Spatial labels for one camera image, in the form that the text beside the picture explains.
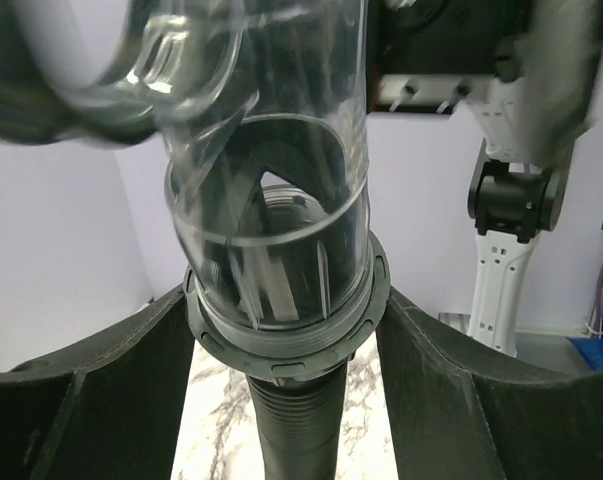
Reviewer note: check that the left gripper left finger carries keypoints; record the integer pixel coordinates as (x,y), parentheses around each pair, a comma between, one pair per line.
(106,407)

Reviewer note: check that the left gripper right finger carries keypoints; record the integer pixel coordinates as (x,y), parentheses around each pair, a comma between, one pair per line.
(460,410)

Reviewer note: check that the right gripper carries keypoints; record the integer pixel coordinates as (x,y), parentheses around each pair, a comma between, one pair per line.
(551,49)

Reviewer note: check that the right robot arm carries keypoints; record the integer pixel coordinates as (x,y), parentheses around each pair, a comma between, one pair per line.
(511,204)

